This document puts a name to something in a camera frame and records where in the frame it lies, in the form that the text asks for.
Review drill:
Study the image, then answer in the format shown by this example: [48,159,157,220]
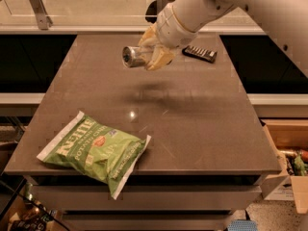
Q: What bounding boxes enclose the grey table drawer unit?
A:
[23,174,268,231]

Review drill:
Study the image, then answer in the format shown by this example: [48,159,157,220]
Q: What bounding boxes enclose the dark chocolate bar wrapper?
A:
[182,45,217,64]

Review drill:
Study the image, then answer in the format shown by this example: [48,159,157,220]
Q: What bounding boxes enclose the green potato chips bag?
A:
[37,112,151,199]

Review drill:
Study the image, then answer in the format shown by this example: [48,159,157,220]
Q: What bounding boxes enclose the cardboard box with items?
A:
[260,118,308,215]

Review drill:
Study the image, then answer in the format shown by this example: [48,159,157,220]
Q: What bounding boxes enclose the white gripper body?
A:
[156,3,197,48]

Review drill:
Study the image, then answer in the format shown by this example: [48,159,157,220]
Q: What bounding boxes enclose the silver blue redbull can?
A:
[122,46,153,68]

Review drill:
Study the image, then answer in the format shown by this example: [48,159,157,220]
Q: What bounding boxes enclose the blue mesh basket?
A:
[227,219,258,231]

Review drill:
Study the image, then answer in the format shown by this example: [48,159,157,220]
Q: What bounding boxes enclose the black office chair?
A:
[145,0,158,23]

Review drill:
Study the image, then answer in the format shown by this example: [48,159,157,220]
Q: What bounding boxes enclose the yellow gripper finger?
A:
[145,44,175,71]
[138,23,159,47]

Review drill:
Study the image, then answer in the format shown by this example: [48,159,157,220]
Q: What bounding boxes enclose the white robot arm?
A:
[139,0,308,76]

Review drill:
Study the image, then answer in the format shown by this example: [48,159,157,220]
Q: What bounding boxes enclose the left metal railing post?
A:
[29,0,53,30]

